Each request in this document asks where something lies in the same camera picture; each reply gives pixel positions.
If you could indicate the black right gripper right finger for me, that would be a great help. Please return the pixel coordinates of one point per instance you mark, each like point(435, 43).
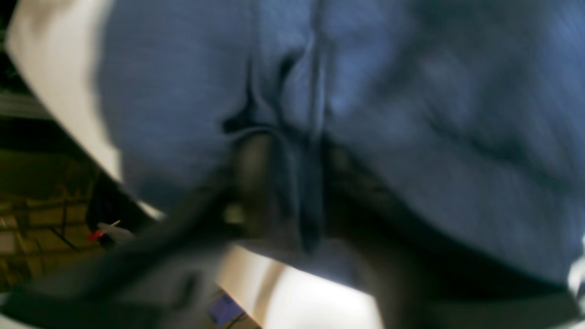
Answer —
point(434, 274)

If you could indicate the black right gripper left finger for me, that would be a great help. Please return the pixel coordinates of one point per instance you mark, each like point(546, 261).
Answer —
point(160, 279)

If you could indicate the dark blue T-shirt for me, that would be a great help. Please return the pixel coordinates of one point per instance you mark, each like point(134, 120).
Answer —
point(471, 112)

